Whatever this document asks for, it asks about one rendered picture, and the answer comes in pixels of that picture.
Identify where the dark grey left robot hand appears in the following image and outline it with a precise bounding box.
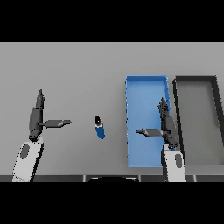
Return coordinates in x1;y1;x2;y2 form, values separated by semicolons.
28;88;73;143

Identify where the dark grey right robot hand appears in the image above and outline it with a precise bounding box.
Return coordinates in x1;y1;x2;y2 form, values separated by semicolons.
135;96;179;148

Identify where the blue bin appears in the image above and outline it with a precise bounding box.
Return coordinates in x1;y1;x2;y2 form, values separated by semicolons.
125;74;179;169

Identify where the dark grey bin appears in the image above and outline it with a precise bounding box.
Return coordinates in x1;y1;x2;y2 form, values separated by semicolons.
172;75;224;168

